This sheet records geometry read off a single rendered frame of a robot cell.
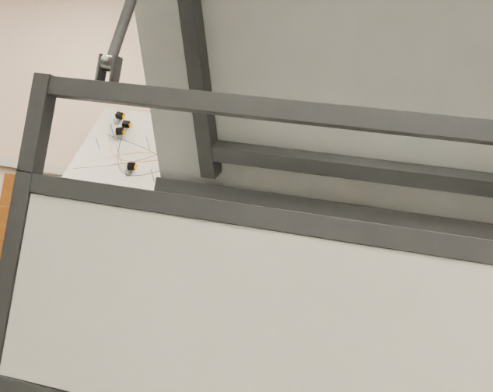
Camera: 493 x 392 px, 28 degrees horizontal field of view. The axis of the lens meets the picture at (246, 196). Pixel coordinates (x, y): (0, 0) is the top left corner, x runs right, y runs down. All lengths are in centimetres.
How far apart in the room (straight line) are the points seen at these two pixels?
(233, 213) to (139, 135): 582
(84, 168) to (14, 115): 353
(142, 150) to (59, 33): 362
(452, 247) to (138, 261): 58
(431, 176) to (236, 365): 68
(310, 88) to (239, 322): 67
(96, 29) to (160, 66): 828
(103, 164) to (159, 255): 558
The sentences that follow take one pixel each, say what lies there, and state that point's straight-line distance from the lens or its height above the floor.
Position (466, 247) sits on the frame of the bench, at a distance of 163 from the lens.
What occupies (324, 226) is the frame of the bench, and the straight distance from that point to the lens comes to 169.
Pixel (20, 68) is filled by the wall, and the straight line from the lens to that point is 1092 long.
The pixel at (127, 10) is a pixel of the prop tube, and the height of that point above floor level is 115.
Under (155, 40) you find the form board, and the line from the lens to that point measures 233.
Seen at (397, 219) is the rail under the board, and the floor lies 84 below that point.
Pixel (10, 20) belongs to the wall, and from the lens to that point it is 1111.
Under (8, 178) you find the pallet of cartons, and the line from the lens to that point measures 904.
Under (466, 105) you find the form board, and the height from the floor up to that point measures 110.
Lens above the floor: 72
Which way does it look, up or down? 3 degrees up
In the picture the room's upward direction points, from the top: 9 degrees clockwise
